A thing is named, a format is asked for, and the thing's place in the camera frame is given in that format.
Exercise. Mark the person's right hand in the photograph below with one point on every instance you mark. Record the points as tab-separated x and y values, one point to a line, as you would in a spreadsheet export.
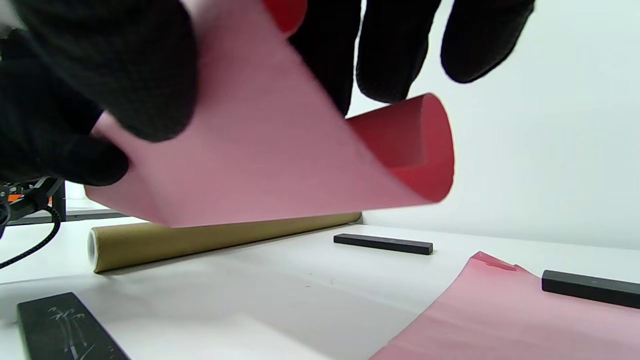
100	60

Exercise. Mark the brown cardboard mailing tube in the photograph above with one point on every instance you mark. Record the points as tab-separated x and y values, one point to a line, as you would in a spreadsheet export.
200	242

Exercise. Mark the black bar paperweight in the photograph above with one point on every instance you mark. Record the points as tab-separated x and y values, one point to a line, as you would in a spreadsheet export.
382	244
65	330
590	289

